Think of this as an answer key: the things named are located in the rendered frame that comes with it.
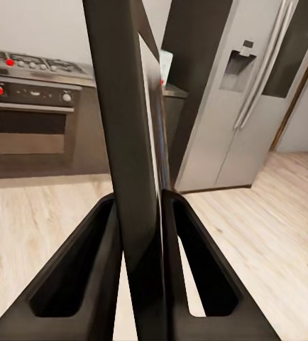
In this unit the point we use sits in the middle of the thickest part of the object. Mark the poster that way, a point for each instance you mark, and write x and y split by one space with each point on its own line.
126 66

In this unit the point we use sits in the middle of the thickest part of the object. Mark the fixed window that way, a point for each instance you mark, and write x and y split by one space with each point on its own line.
289 111

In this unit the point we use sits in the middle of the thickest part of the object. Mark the fridge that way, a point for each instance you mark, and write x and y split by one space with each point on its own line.
240 63

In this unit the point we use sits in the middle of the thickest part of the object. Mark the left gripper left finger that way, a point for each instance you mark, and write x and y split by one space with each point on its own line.
74 296

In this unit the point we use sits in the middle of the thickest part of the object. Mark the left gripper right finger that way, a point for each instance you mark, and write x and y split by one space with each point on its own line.
232 314

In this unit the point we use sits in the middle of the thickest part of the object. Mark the microwave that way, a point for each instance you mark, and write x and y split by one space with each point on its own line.
165 63

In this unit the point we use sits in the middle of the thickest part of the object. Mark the oven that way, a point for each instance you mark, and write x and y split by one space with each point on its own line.
38 121

